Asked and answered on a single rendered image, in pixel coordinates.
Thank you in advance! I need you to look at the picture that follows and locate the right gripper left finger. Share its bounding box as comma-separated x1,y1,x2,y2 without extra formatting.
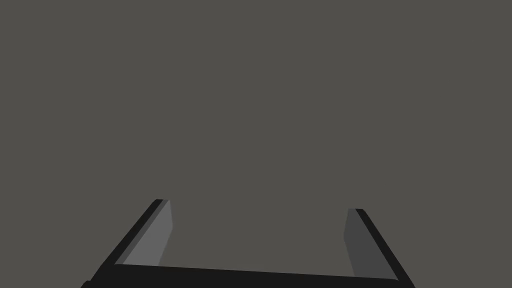
100,198,174,267

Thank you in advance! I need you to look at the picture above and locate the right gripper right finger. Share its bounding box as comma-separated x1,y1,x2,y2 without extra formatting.
343,207,406,281

